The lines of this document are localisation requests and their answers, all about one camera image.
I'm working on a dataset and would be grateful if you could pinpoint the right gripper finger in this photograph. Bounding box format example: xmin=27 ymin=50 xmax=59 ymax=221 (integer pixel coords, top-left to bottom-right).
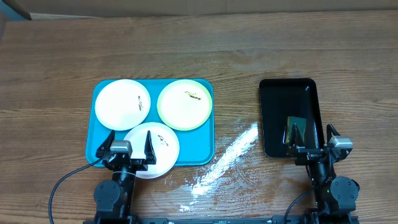
xmin=326 ymin=123 xmax=340 ymax=146
xmin=285 ymin=123 xmax=305 ymax=156

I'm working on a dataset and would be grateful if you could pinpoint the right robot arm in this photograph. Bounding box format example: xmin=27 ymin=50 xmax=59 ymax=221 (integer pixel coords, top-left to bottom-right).
xmin=283 ymin=124 xmax=360 ymax=224

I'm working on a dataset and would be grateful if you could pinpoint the yellow green sponge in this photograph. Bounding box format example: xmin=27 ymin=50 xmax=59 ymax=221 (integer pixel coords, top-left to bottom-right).
xmin=284 ymin=116 xmax=307 ymax=144

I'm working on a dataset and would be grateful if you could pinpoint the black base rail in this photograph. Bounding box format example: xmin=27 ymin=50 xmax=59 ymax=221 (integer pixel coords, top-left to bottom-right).
xmin=82 ymin=214 xmax=361 ymax=224

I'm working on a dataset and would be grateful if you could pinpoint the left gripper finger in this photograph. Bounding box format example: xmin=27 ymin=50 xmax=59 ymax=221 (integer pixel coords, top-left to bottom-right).
xmin=95 ymin=130 xmax=115 ymax=158
xmin=144 ymin=131 xmax=157 ymax=165

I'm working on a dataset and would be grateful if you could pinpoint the white plate upper left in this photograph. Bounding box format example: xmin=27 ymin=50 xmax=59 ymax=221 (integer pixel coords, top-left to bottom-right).
xmin=95 ymin=79 xmax=151 ymax=131

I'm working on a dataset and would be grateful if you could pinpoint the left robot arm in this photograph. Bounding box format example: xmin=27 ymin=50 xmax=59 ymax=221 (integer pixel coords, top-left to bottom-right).
xmin=93 ymin=131 xmax=156 ymax=224

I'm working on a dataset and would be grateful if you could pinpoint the black rectangular tray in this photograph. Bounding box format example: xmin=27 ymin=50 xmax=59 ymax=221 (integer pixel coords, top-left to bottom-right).
xmin=259 ymin=78 xmax=325 ymax=158

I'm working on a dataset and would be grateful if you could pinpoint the yellow-green plate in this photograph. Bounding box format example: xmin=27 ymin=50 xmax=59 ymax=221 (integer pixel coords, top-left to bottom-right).
xmin=157 ymin=79 xmax=213 ymax=131

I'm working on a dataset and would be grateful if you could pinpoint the white plate with stain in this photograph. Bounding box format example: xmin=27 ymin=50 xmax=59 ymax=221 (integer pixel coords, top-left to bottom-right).
xmin=124 ymin=122 xmax=180 ymax=179

